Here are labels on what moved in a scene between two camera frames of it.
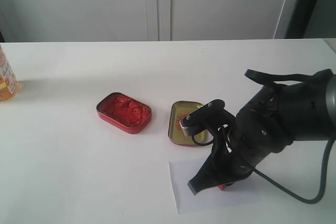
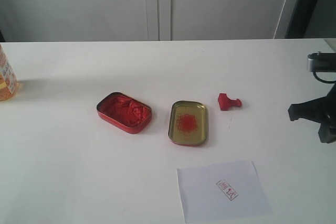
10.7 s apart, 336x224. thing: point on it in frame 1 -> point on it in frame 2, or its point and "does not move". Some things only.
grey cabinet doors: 70,7 does not move
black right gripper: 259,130 -> 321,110
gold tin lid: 179,110 does not move
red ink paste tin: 125,113 does not move
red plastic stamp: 222,187 -> 225,103
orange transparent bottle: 9,87 does not move
